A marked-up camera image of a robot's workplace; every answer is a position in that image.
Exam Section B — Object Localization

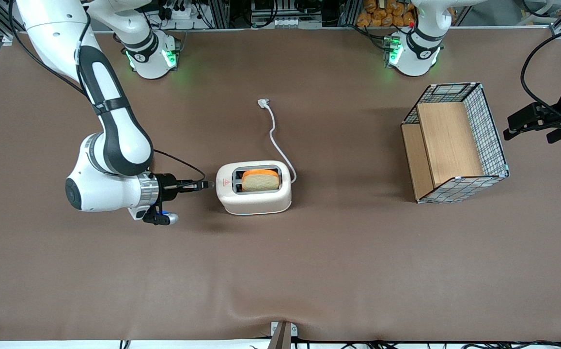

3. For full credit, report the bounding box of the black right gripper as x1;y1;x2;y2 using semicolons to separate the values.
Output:
157;173;215;205

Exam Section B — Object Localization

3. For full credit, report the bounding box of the white two-slot toaster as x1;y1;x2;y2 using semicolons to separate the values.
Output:
216;160;293;216

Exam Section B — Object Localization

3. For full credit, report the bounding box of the toast slice with orange crust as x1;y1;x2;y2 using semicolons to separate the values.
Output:
241;169;281;192

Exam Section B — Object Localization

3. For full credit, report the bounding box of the light wooden shelf insert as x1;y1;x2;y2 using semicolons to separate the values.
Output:
402;102;484;202

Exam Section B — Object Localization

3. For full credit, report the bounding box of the white power strip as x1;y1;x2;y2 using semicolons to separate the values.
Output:
159;5;199;21

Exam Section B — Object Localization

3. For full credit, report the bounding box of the orange packaged snacks pile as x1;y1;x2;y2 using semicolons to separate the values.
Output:
357;0;417;27

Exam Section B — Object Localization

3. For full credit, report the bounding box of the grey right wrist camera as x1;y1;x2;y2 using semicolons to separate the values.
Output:
143;206;179;226

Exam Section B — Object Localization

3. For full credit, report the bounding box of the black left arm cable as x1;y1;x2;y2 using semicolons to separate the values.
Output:
520;23;561;124

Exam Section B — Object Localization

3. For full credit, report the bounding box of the black wire basket checked liner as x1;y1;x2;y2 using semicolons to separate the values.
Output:
401;82;510;204

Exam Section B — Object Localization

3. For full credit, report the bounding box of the white toaster power cable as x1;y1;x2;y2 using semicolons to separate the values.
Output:
258;98;297;185

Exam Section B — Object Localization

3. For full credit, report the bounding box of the metal table edge bracket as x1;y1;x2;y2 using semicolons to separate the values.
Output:
270;321;298;349

